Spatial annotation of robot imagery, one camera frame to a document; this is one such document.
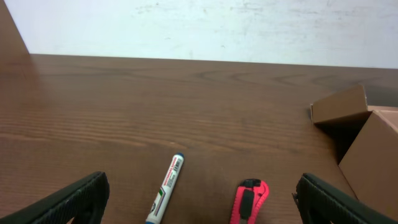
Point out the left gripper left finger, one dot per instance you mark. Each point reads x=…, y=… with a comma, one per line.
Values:
x=82, y=202

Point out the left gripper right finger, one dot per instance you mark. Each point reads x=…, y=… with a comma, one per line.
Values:
x=321, y=203

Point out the orange utility knife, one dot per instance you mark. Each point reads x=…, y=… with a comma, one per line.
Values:
x=249, y=198

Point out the blue whiteboard marker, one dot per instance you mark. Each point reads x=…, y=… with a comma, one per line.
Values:
x=161, y=201

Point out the open cardboard box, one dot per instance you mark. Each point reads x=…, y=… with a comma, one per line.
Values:
x=363, y=119

